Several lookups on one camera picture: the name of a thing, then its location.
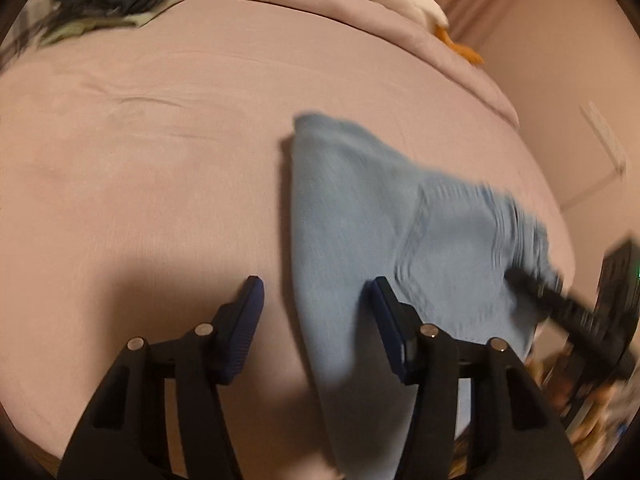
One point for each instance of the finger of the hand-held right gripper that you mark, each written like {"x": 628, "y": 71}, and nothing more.
{"x": 545, "y": 294}

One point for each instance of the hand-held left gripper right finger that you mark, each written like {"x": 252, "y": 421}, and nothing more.
{"x": 391, "y": 331}

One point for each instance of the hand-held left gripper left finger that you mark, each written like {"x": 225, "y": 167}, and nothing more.
{"x": 244, "y": 321}

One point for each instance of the light blue denim pants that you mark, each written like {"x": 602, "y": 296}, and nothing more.
{"x": 360, "y": 230}

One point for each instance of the pink bed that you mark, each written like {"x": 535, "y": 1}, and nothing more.
{"x": 150, "y": 170}

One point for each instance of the pink comforter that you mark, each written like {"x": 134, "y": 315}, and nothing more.
{"x": 320, "y": 5}

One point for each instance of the white wall power strip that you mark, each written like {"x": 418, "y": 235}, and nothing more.
{"x": 605, "y": 137}

